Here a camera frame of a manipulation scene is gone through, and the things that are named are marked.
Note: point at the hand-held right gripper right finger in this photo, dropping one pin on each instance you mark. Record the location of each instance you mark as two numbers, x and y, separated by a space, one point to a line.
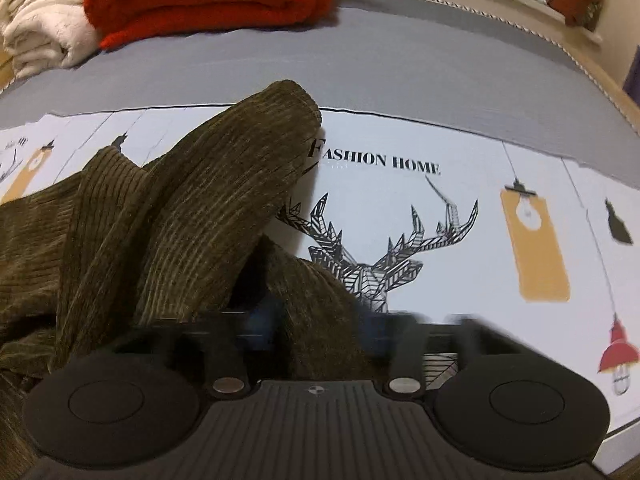
376 331

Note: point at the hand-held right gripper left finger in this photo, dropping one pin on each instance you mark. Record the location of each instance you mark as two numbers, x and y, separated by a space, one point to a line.
260 322

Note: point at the grey printed bed sheet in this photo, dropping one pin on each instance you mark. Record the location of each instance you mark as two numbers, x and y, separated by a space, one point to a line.
450 110

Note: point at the white folded blanket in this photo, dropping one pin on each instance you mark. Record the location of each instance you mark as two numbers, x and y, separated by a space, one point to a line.
45 25

